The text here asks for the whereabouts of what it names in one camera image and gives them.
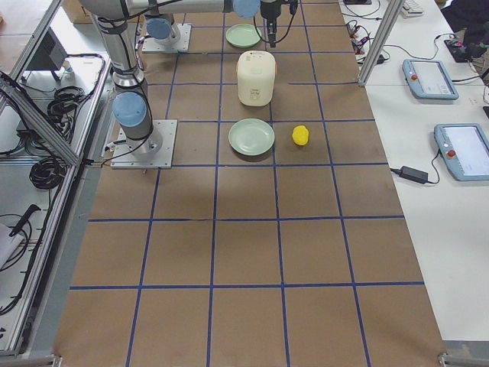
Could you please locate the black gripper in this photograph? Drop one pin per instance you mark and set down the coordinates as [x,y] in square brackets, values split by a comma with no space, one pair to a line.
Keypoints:
[269,11]

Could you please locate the cream rice cooker orange handle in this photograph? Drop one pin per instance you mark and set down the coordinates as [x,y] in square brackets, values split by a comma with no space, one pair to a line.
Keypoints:
[256,71]

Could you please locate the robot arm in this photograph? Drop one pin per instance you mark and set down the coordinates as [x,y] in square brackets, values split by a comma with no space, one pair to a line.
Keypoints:
[160,18]
[131,106]

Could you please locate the green plate near arm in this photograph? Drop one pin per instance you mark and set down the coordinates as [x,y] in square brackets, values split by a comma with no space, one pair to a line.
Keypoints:
[243,35]
[251,137]

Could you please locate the yellow lemon toy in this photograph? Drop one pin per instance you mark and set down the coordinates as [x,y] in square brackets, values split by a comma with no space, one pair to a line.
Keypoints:
[300,135]

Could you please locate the blue teach pendant far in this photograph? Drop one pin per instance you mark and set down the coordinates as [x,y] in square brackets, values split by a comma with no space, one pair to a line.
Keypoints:
[429,79]

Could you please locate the blue teach pendant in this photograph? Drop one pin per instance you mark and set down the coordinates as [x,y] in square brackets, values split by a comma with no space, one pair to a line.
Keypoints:
[464,149]
[429,79]

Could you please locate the black power adapter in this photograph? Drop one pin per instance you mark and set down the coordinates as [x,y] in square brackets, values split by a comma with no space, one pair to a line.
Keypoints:
[414,175]

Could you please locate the brown paper table mat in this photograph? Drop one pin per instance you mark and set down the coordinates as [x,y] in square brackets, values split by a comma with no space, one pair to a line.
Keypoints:
[296,257]

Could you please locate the blue teach pendant near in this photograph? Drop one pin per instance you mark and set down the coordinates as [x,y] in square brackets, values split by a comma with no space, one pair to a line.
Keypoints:
[464,149]

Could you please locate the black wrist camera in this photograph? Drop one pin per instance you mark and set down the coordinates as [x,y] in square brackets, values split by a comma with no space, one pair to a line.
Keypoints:
[293,6]

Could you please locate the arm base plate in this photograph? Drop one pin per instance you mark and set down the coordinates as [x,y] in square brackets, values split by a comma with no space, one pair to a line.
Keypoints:
[165,38]
[156,152]

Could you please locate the aluminium frame post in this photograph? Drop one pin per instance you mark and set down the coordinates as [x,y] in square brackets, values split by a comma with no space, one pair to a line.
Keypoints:
[388,20]

